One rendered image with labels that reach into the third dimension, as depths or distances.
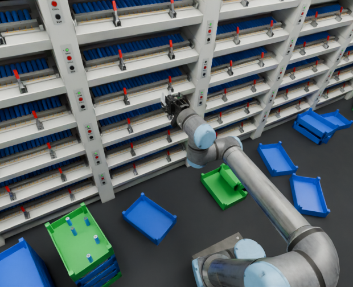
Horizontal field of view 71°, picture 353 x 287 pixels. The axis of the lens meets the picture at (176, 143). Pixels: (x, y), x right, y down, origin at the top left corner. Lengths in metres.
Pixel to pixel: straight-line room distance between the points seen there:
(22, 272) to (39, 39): 1.06
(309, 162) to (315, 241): 1.65
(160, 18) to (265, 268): 1.06
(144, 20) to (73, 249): 1.11
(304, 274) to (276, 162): 1.61
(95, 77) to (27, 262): 0.96
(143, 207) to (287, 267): 1.26
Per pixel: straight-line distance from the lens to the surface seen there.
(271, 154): 2.31
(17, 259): 1.57
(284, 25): 1.90
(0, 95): 1.24
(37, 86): 1.23
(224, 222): 1.79
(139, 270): 1.64
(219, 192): 1.91
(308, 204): 2.09
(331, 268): 0.76
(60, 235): 1.45
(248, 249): 1.30
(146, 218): 1.77
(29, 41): 1.13
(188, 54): 1.42
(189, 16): 1.33
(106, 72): 1.26
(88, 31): 1.16
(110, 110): 1.35
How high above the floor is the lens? 1.55
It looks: 45 degrees down
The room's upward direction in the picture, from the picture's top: 3 degrees clockwise
